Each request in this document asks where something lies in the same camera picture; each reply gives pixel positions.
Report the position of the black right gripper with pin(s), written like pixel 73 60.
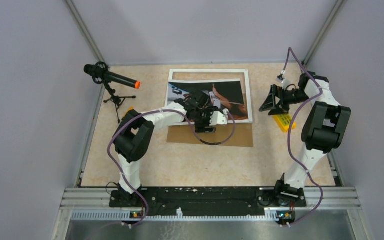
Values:
pixel 280 108

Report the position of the yellow green toy window block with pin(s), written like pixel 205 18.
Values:
pixel 283 121

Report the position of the white wooden picture frame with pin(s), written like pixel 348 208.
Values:
pixel 217 74

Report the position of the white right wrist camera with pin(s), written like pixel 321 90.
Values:
pixel 284 82

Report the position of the yellow screwdriver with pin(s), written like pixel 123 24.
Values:
pixel 130 109

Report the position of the black tripod microphone stand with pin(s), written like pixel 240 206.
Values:
pixel 116 100

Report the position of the aluminium front rail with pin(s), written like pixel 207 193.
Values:
pixel 89 203

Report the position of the brown fibreboard backing board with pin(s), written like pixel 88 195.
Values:
pixel 242 137

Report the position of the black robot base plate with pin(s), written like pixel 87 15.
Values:
pixel 206 201

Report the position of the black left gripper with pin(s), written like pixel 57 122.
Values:
pixel 201 128

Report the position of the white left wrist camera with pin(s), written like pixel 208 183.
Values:
pixel 219 117

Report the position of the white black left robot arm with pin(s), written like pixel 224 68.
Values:
pixel 134 134

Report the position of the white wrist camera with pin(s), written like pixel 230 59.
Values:
pixel 284 82
pixel 219 117

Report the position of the black microphone orange tip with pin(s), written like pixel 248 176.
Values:
pixel 101 74

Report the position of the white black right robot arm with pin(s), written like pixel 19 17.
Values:
pixel 322 132

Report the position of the glossy photo print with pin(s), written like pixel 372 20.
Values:
pixel 224 94

